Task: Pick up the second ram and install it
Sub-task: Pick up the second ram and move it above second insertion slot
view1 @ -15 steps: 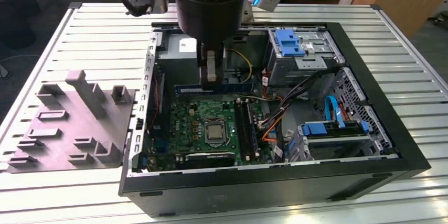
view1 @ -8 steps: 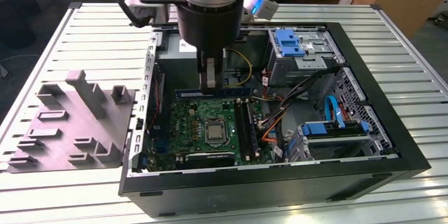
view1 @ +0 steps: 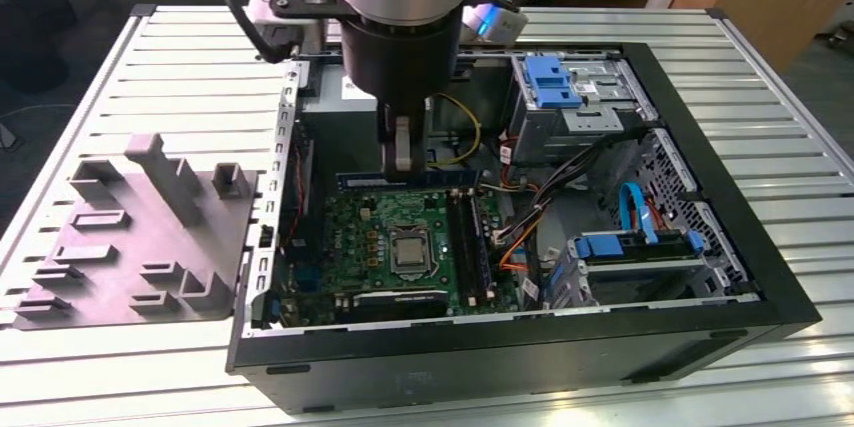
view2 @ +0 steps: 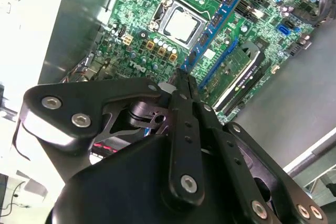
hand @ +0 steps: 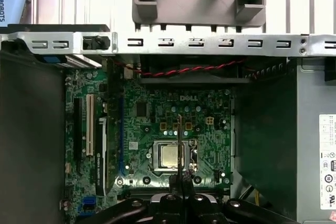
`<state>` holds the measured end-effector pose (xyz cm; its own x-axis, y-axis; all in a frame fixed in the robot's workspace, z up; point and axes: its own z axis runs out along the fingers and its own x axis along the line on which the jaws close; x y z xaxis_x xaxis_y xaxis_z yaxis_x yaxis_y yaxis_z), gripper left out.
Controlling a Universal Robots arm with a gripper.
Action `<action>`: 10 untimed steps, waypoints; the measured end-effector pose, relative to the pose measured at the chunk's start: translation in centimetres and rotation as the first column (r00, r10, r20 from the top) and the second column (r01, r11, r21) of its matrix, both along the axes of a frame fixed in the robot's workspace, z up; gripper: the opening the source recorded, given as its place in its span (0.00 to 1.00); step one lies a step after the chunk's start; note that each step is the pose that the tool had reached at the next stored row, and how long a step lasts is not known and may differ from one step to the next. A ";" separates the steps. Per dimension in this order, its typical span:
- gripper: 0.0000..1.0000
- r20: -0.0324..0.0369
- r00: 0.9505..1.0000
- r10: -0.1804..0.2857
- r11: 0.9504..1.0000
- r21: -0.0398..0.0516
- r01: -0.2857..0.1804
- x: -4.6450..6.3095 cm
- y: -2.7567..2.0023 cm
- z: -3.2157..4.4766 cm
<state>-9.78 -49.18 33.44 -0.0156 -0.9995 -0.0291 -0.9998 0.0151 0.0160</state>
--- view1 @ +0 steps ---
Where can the green motherboard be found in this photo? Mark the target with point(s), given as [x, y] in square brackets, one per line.
[347, 227]

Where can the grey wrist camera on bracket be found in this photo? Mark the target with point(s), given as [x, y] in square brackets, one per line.
[287, 2]

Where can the black open PC case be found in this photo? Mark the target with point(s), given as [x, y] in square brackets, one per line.
[467, 362]

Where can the blue plastic drive latch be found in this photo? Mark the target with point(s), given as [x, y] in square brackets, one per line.
[550, 82]

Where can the grey power supply unit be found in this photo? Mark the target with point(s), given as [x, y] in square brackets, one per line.
[334, 147]

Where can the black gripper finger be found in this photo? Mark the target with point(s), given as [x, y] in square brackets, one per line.
[417, 147]

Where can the hard disk in blue carrier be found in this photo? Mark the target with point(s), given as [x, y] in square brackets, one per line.
[603, 247]

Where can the silver CPU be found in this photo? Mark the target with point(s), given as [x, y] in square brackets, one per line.
[413, 251]

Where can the black graphics card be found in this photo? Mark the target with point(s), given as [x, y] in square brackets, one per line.
[401, 299]

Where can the grey parts rack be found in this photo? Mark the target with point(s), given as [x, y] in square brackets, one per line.
[134, 207]

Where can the metal drive cage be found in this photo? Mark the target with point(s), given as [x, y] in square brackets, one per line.
[601, 119]

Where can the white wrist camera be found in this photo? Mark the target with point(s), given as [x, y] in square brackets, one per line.
[497, 22]

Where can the black CPU socket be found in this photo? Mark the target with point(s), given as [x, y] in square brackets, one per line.
[393, 272]

